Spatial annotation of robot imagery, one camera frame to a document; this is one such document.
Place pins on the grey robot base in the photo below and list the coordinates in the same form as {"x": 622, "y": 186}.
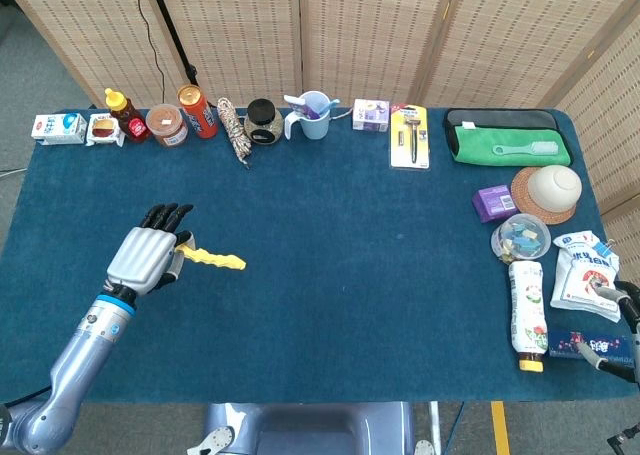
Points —
{"x": 320, "y": 430}

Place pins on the dark blue flat box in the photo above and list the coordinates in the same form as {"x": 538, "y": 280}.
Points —
{"x": 565, "y": 346}

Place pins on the white purple small box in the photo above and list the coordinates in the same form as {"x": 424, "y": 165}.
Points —
{"x": 370, "y": 115}

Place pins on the clear tub of clips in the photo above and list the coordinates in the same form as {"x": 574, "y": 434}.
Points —
{"x": 520, "y": 237}

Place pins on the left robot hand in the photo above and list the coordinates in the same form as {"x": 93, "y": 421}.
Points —
{"x": 142, "y": 255}

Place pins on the cream bowl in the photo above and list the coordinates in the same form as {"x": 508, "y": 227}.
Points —
{"x": 555, "y": 187}

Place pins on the green folded towel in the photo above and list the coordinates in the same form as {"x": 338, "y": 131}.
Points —
{"x": 475, "y": 147}

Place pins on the honey bear bottle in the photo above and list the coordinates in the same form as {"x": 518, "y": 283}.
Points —
{"x": 132, "y": 125}

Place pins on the brown sauce plastic tub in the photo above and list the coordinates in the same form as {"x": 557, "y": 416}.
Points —
{"x": 167, "y": 127}

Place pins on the orange drink can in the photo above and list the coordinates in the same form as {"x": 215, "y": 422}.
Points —
{"x": 200, "y": 115}

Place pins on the white powder bag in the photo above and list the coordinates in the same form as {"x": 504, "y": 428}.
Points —
{"x": 580, "y": 270}

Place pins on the light blue scrub brush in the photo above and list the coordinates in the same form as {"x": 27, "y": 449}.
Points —
{"x": 542, "y": 148}

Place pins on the light blue mug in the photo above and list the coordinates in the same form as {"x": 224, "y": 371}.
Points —
{"x": 315, "y": 125}

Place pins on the bamboo folding screen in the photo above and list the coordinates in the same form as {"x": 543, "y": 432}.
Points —
{"x": 360, "y": 35}

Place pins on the white sauce bottle yellow cap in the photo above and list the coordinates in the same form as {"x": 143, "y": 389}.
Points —
{"x": 527, "y": 310}

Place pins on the white purple toothpaste tube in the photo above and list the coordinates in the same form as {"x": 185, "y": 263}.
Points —
{"x": 295, "y": 103}

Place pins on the black tripod pole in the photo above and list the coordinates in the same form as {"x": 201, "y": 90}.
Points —
{"x": 170, "y": 22}

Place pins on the white table leg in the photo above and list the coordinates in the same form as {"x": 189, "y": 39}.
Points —
{"x": 436, "y": 425}

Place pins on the blue felt table cover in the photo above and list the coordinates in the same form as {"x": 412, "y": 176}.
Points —
{"x": 320, "y": 300}

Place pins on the purple soap box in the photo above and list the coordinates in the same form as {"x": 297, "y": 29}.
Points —
{"x": 492, "y": 202}

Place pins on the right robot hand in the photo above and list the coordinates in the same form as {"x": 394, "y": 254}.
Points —
{"x": 627, "y": 300}

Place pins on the small white food box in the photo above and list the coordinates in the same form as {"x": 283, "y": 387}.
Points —
{"x": 102, "y": 129}

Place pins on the blue binder clip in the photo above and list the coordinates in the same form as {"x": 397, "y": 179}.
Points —
{"x": 602, "y": 249}

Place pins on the yellow wavy toy stick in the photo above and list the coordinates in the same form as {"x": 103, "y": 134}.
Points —
{"x": 220, "y": 260}

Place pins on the round woven coaster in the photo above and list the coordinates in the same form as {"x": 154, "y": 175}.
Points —
{"x": 522, "y": 195}

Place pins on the dark grey folded towel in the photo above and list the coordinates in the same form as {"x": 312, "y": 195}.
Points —
{"x": 500, "y": 117}

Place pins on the glass jar black lid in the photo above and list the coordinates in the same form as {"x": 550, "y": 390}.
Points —
{"x": 262, "y": 120}

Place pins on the white blue milk carton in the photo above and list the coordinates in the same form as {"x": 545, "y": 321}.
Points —
{"x": 55, "y": 127}

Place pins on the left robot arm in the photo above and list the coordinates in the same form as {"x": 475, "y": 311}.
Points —
{"x": 80, "y": 350}

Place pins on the blue toothbrush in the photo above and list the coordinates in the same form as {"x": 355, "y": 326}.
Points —
{"x": 332, "y": 103}

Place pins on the yellow razor package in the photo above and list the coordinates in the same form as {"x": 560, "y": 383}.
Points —
{"x": 407, "y": 140}

